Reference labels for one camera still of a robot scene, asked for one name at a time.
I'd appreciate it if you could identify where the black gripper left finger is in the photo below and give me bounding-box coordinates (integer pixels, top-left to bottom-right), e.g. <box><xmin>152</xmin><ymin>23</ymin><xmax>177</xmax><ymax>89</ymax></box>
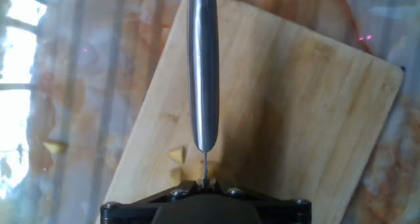
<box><xmin>100</xmin><ymin>179</ymin><xmax>205</xmax><ymax>224</ymax></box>

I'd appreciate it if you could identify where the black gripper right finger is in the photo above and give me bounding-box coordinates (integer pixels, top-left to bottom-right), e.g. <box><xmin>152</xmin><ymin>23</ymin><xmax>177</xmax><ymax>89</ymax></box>
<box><xmin>205</xmin><ymin>179</ymin><xmax>312</xmax><ymax>224</ymax></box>

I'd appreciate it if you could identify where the steel kitchen cleaver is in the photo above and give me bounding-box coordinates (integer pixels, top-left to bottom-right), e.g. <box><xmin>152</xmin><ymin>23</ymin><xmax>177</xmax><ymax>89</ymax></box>
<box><xmin>186</xmin><ymin>0</ymin><xmax>220</xmax><ymax>189</ymax></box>

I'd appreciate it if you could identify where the small cut potato piece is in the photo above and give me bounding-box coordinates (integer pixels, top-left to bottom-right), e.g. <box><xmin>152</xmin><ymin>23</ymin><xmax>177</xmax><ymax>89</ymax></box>
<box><xmin>43</xmin><ymin>139</ymin><xmax>69</xmax><ymax>154</ymax></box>
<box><xmin>169</xmin><ymin>166</ymin><xmax>185</xmax><ymax>187</ymax></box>
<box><xmin>168</xmin><ymin>146</ymin><xmax>186</xmax><ymax>164</ymax></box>

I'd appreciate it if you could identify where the wooden cutting board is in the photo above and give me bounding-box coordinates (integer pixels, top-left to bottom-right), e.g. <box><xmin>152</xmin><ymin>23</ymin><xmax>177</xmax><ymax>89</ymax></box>
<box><xmin>94</xmin><ymin>0</ymin><xmax>405</xmax><ymax>224</ymax></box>

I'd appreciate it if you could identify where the orange marble pattern mat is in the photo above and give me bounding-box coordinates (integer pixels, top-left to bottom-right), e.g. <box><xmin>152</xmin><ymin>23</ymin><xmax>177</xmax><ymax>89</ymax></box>
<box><xmin>0</xmin><ymin>0</ymin><xmax>420</xmax><ymax>224</ymax></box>

